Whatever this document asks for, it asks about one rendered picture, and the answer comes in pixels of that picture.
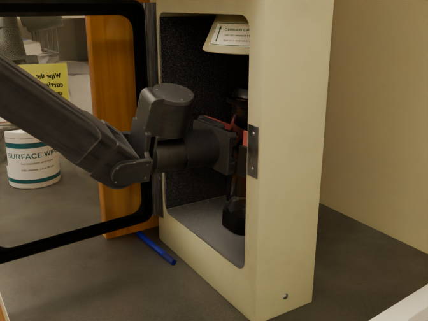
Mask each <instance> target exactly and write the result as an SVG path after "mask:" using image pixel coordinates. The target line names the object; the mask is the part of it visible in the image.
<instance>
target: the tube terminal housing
mask: <svg viewBox="0 0 428 321"><path fill-rule="evenodd" d="M150 3H156V16H157V51H158V70H159V84H160V83H161V74H160V55H159V18H160V17H186V16H216V15H217V14H226V15H244V16H245V17H246V19H247V20H248V23H249V27H250V52H249V81H248V124H251V125H254V126H257V127H259V155H258V177H257V179H255V178H253V177H251V176H249V175H247V166H246V222H245V265H244V267H243V268H241V269H238V268H237V267H236V266H235V265H233V264H232V263H231V262H229V261H228V260H227V259H226V258H224V257H223V256H221V255H220V254H219V253H218V252H217V251H215V250H214V249H212V247H210V246H209V245H208V244H206V243H205V242H204V241H203V240H201V239H200V238H199V237H197V236H196V235H195V234H194V233H193V232H191V231H190V230H188V229H187V228H186V227H185V226H184V225H182V224H181V223H179V221H177V220H176V219H175V218H173V217H172V216H171V215H170V214H168V212H167V210H168V209H166V206H165V202H164V173H162V193H163V212H164V218H162V217H161V216H160V215H159V239H160V240H162V241H163V242H164V243H165V244H166V245H167V246H168V247H170V249H172V251H174V253H176V254H177V255H178V256H179V257H180V258H181V259H183V260H184V261H185V262H186V263H187V264H188V265H189V266H190V267H191V268H192V269H193V270H194V271H196V272H197V273H198V274H199V275H200V276H201V277H202V278H204V279H205V280H206V281H207V282H208V283H209V284H210V285H211V286H212V287H213V288H214V289H215V290H217V291H218V292H219V293H220V294H221V295H222V296H223V297H225V298H226V299H227V300H228V301H229V302H230V303H231V304H232V305H233V306H234V307H235V308H236V309H237V310H239V311H240V312H241V313H242V314H243V315H244V316H246V318H247V319H249V321H267V320H269V319H271V318H274V317H277V316H278V315H281V314H283V313H286V312H288V311H290V310H293V309H296V308H298V307H300V306H303V305H305V304H308V303H310V302H311V301H312V293H313V276H314V267H315V250H316V241H317V224H318V207H319V198H320V181H321V172H322V155H323V146H324V129H325V113H326V103H327V86H328V77H329V61H330V51H331V34H332V18H333V8H334V0H150ZM247 165H248V137H247Z"/></svg>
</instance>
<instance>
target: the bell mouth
mask: <svg viewBox="0 0 428 321"><path fill-rule="evenodd" d="M203 50H204V51H206V52H212V53H217V54H233V55H249V52H250V27H249V23H248V20H247V19H246V17H245V16H244V15H226V14H217V15H216V17H215V20H214V22H213V25H212V27H211V29H210V32H209V34H208V37H207V38H206V41H205V43H204V46H203Z"/></svg>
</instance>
